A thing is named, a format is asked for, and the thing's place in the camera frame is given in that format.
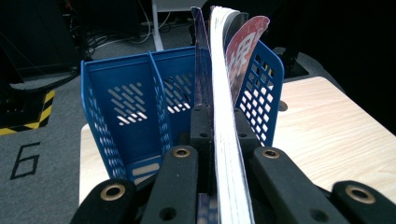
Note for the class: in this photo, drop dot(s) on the black stand base, striped tape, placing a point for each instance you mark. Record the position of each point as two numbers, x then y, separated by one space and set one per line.
25 112

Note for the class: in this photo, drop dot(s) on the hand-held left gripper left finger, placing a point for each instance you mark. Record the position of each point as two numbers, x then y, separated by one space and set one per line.
204 137

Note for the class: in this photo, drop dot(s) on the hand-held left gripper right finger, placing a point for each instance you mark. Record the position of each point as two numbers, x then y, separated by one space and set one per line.
246 137

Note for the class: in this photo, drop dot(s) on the colourful magazine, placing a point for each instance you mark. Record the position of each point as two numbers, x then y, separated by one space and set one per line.
225 124

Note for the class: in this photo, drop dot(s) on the blue plastic file rack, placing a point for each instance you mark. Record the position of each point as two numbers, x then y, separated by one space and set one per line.
130 124

